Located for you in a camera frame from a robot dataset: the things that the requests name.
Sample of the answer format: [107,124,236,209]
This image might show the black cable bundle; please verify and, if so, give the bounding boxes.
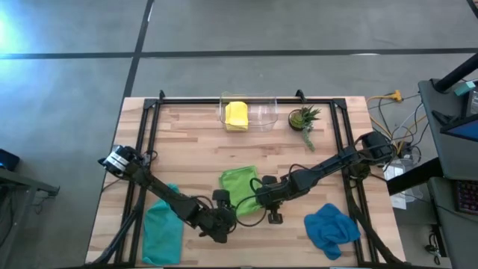
[423,223,444,266]

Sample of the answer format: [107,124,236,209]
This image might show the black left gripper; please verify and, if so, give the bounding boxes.
[193,204,239,244]

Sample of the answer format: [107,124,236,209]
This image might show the teal box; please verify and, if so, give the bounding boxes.
[453,81,477,96]

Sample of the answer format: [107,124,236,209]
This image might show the clear plastic bin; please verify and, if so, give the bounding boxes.
[219,90,279,133]

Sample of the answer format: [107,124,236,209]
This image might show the dark side table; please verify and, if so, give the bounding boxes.
[0,166,60,269]

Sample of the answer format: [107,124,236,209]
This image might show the black desk crossbar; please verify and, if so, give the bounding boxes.
[386,156,444,197]

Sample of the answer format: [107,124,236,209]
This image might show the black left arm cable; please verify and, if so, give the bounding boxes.
[193,194,217,212]

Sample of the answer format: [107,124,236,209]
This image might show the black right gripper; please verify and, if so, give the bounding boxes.
[255,173,303,211]

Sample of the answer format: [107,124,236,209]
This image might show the grey desk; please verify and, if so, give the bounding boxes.
[427,177,478,269]
[418,78,478,181]

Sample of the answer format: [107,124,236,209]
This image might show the green microfiber towel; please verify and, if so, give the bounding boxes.
[218,164,263,217]

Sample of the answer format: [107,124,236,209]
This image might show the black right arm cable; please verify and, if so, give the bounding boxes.
[234,163,318,228]

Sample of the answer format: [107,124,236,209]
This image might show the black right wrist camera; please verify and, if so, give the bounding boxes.
[267,209,284,225]

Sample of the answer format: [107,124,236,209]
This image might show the yellow cable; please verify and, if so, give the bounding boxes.
[365,95,429,150]

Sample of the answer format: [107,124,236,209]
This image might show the white box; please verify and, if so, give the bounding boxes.
[382,158,423,210]

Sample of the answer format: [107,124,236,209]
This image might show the teal microfiber towel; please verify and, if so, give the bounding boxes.
[141,183,185,267]

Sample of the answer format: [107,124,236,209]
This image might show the laptop with blue screen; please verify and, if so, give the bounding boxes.
[440,111,478,143]

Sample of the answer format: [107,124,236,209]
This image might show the blue-lit device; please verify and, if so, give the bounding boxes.
[0,148,21,172]

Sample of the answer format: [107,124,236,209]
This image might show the black keyboard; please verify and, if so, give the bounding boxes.
[454,180,478,216]

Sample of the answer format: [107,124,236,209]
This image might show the blue microfiber towel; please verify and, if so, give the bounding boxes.
[303,202,361,262]

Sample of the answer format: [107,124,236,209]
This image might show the black pole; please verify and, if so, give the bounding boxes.
[434,52,478,93]

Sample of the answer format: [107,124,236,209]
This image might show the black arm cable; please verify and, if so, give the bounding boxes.
[193,194,217,212]
[234,163,318,228]

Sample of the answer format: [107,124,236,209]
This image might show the potted succulent plant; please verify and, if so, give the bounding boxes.
[288,105,322,152]

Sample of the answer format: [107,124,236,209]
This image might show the yellow microfiber towel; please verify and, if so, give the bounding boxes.
[224,101,249,132]

